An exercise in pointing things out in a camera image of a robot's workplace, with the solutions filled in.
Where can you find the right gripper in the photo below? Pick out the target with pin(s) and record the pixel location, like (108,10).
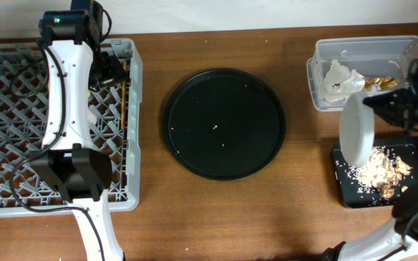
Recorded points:
(403,106)

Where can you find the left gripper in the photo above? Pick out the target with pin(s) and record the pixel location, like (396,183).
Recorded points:
(115,69)

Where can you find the gold snack wrapper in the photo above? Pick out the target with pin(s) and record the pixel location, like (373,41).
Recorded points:
(380,83)

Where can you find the grey plate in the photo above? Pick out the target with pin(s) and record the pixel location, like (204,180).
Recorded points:
(356,131)

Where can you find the white napkin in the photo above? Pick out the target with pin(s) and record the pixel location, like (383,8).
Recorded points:
(340,82)

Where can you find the peanut shells and rice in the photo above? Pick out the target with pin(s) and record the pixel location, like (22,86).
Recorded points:
(381,173)

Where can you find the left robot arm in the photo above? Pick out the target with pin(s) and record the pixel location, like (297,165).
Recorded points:
(68,163)

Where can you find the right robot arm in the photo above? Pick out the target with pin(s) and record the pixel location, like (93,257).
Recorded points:
(397,239)

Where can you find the grey dishwasher rack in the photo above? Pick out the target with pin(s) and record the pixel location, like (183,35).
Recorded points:
(23,118)

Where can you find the clear plastic bin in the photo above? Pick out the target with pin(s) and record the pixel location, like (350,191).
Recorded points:
(372,57)

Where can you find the black rectangular tray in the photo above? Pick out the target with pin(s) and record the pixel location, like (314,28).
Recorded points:
(354,194)

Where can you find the round black tray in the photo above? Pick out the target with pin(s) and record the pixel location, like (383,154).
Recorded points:
(224,124)

